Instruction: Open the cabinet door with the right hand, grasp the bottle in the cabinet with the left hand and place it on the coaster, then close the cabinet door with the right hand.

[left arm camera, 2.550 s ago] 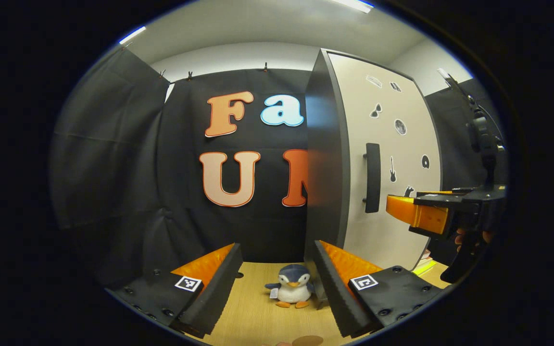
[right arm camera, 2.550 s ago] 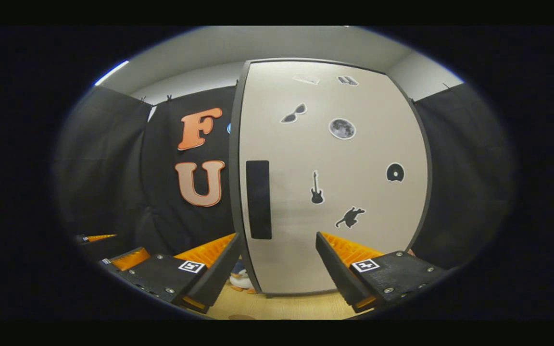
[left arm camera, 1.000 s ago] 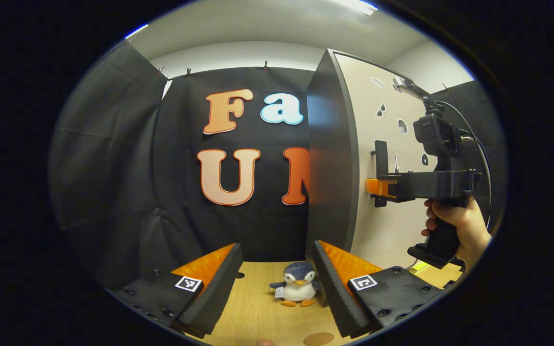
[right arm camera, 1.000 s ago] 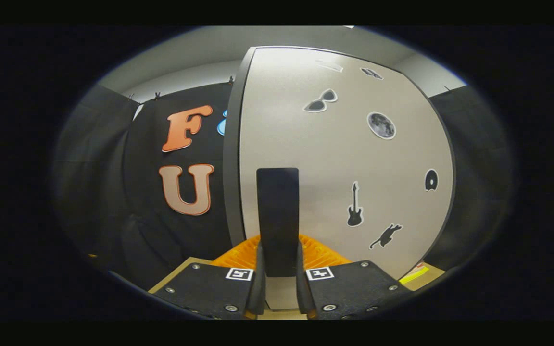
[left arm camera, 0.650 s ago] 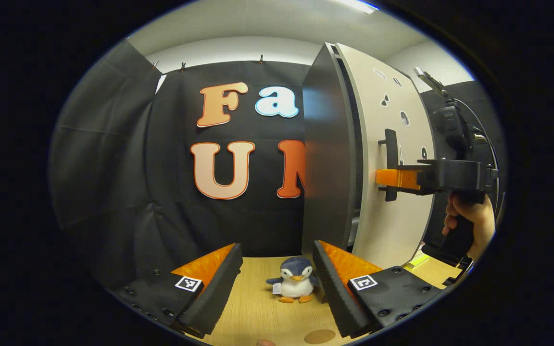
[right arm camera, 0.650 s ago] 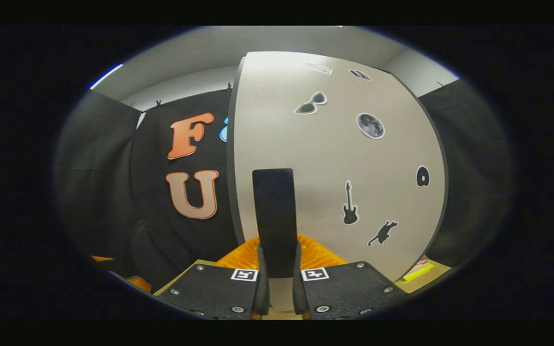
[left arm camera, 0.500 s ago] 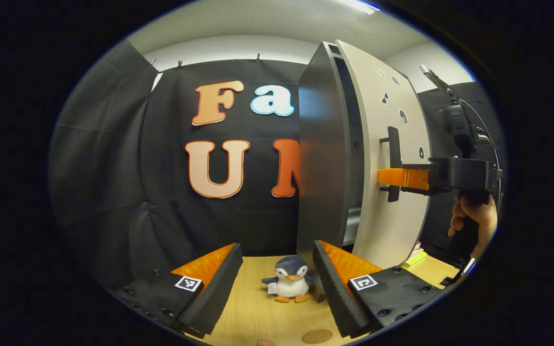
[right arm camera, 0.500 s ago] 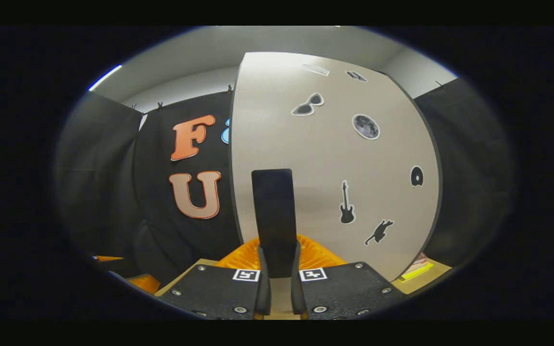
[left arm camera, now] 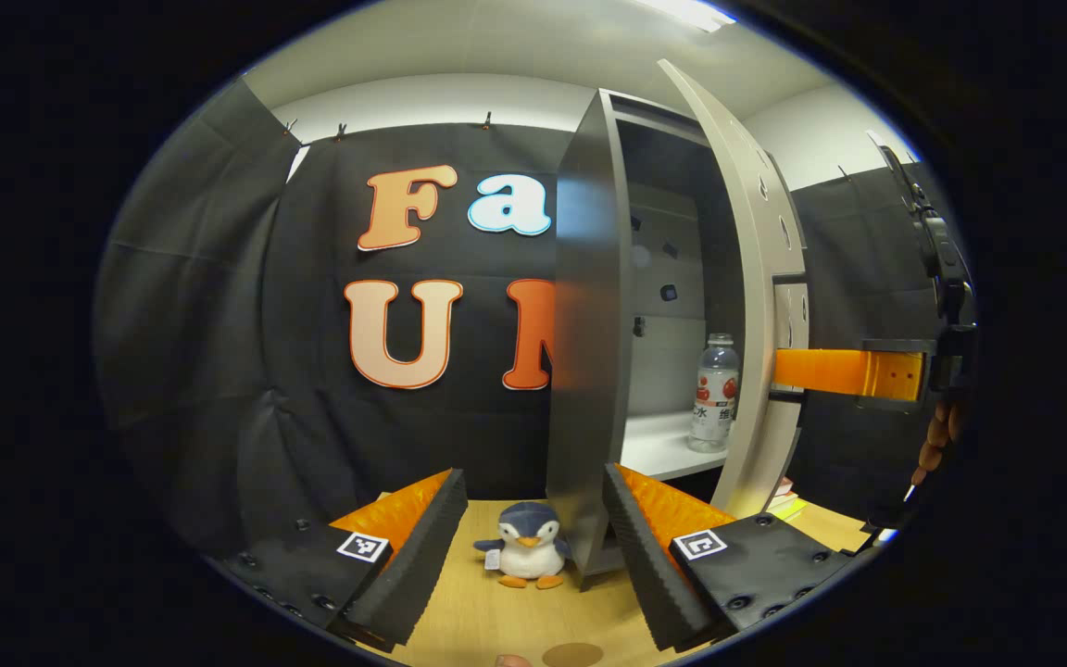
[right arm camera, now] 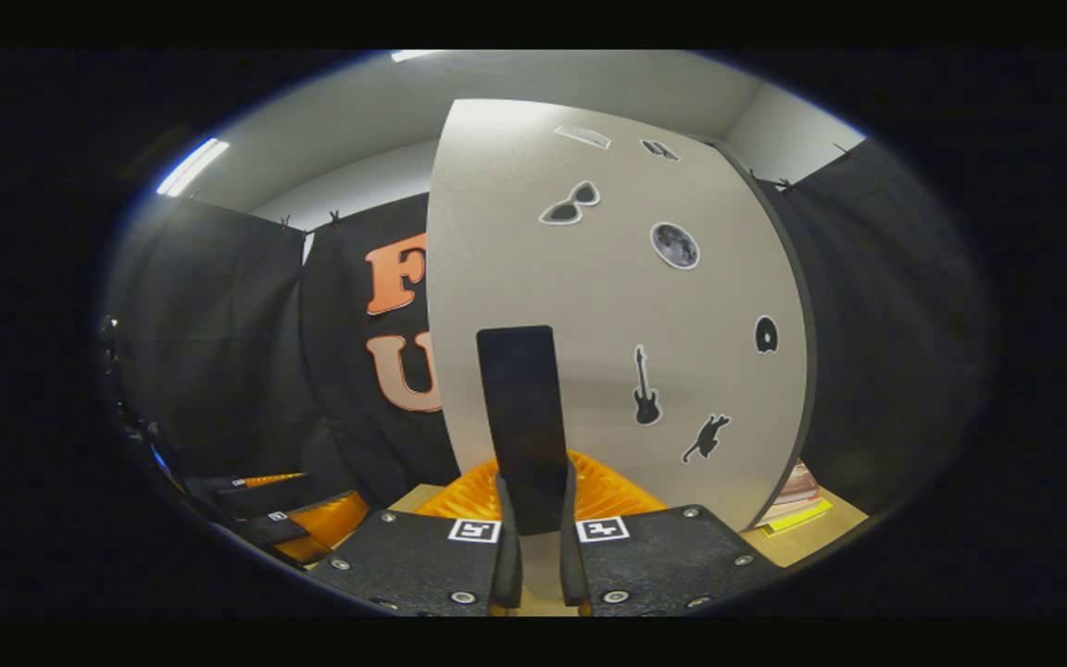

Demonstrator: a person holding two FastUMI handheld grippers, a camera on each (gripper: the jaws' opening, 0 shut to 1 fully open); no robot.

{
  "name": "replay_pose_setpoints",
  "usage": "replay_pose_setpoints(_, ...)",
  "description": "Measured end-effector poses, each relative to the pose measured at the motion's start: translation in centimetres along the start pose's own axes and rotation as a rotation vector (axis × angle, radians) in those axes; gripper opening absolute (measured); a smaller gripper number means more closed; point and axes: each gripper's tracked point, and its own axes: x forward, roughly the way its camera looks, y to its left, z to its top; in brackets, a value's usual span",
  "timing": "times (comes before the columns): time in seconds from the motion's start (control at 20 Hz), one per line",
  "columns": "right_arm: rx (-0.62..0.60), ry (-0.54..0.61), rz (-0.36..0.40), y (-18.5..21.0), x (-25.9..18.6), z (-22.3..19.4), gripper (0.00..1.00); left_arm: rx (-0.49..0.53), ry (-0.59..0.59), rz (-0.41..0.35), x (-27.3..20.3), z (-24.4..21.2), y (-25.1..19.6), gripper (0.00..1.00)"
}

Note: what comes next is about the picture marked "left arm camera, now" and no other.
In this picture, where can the penguin plush toy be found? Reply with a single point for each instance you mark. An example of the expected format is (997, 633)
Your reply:
(526, 551)

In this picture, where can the grey cabinet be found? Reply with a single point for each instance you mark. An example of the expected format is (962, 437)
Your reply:
(589, 371)

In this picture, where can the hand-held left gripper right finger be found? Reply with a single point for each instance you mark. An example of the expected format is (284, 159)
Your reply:
(645, 565)

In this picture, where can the clear bottle red label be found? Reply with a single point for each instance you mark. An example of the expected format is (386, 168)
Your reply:
(714, 408)

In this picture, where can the red book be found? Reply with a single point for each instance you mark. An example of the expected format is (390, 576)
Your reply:
(785, 486)

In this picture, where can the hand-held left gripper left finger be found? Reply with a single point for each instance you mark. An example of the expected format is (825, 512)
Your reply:
(418, 560)

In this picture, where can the black backdrop cloth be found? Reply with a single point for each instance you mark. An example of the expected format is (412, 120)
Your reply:
(219, 324)

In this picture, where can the white cabinet door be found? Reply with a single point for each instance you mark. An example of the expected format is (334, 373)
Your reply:
(756, 278)

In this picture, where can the yellow book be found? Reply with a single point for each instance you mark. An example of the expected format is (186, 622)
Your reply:
(788, 508)

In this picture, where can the long ceiling light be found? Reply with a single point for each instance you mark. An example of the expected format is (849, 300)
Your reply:
(686, 13)

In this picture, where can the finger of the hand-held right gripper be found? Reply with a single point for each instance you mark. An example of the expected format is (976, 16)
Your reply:
(830, 371)

